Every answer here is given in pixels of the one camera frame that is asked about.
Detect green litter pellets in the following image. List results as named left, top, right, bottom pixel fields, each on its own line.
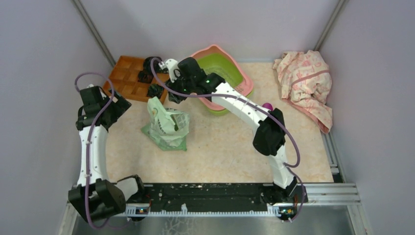
left=204, top=66, right=228, bottom=78

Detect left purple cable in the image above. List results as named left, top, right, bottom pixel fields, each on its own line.
left=74, top=71, right=130, bottom=231

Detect green and pink litter box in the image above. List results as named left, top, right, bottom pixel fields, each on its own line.
left=191, top=45, right=254, bottom=97

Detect black small part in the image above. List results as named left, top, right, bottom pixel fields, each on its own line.
left=138, top=70, right=154, bottom=84

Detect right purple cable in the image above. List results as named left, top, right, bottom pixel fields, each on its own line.
left=149, top=57, right=307, bottom=224

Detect purple cable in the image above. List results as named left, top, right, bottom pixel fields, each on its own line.
left=74, top=71, right=130, bottom=231
left=149, top=57, right=307, bottom=224

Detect orange compartment tray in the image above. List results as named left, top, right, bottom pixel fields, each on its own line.
left=109, top=55, right=167, bottom=103

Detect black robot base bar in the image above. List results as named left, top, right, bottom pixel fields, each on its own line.
left=127, top=183, right=308, bottom=212

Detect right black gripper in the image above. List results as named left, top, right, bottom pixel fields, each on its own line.
left=163, top=71, right=194, bottom=105

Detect green cat litter bag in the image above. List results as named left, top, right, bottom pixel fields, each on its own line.
left=141, top=97, right=190, bottom=151

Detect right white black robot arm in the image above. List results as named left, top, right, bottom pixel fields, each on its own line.
left=158, top=57, right=298, bottom=202

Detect black round part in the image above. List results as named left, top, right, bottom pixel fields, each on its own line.
left=143, top=56, right=162, bottom=73

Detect purple plastic scoop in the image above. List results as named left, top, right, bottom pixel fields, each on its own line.
left=262, top=102, right=273, bottom=111

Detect cream pink printed jacket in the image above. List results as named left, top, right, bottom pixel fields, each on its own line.
left=273, top=50, right=333, bottom=134

